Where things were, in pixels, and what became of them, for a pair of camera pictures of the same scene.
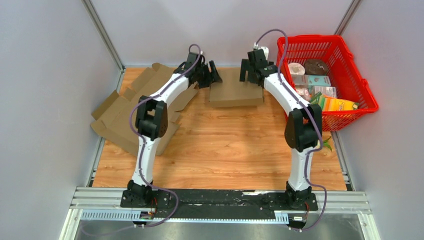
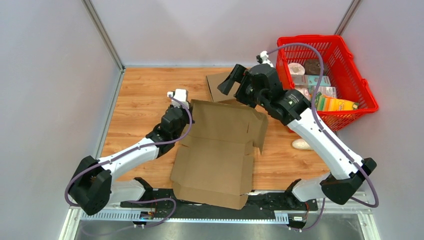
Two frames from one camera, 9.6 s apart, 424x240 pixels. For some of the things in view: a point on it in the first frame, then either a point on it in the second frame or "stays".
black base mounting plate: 218,203 stays
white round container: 296,68 stays
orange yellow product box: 330,104 stays
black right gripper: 244,67 → 239,74
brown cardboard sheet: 113,119 → 214,163
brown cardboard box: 232,92 stays
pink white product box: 307,94 stays
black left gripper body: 204,78 → 186,120
